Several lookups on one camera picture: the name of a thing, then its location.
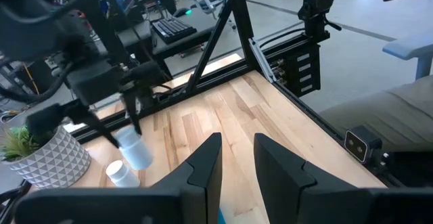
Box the green artificial plant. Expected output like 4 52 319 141
0 125 57 162

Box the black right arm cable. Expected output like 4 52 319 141
0 61 74 105

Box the black office desk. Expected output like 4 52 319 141
114 5 231 62

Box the white plastic pill bottle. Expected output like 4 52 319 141
114 125 154 171
105 160 141 188

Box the triangle patterned planter pot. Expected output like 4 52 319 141
1 125 92 190

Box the black computer keyboard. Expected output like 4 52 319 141
151 16 198 45

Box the black bracket device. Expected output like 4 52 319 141
297 0 342 44

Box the black aluminium rig frame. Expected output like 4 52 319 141
64 0 407 188

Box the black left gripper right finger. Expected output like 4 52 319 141
253 132 371 224

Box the black connector control box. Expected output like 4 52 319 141
269 43 321 98

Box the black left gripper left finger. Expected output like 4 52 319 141
148 132 223 224

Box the grey seat cushion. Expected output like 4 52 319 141
319 74 433 152

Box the yellow extension cord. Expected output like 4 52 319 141
22 63 41 96

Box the table-level depth camera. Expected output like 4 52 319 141
344 125 384 164

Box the grey-blue chair armrest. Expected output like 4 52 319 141
382 30 433 81

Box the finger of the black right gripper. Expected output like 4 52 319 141
26 102 120 150
120 60 167 136

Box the black mouse green light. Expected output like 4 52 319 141
173 7 193 18

